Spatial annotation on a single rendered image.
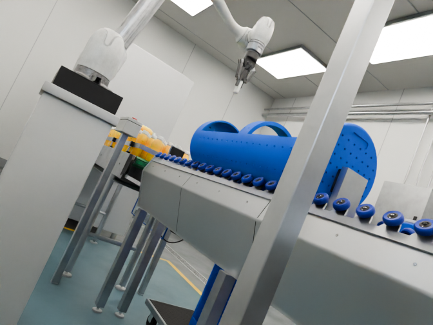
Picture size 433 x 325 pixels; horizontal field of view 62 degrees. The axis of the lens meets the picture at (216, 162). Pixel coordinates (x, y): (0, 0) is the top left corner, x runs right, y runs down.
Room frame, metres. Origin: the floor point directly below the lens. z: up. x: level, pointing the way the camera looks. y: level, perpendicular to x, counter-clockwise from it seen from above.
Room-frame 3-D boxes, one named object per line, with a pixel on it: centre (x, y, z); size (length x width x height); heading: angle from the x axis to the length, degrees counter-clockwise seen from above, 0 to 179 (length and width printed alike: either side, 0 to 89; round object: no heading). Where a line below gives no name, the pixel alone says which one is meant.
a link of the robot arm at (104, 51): (1.61, 0.68, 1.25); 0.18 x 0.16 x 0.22; 18
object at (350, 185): (1.06, -0.39, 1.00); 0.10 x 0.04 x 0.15; 119
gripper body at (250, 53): (1.84, 0.06, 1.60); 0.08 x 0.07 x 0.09; 125
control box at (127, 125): (2.27, 0.60, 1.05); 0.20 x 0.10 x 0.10; 29
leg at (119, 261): (2.14, 0.28, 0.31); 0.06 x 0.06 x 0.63; 29
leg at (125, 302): (2.20, 0.16, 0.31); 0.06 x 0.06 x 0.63; 29
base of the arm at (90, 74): (1.58, 0.66, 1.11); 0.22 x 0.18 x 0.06; 35
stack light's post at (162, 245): (2.74, 0.12, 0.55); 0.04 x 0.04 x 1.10; 29
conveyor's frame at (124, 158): (2.98, 0.67, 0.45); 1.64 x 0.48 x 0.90; 29
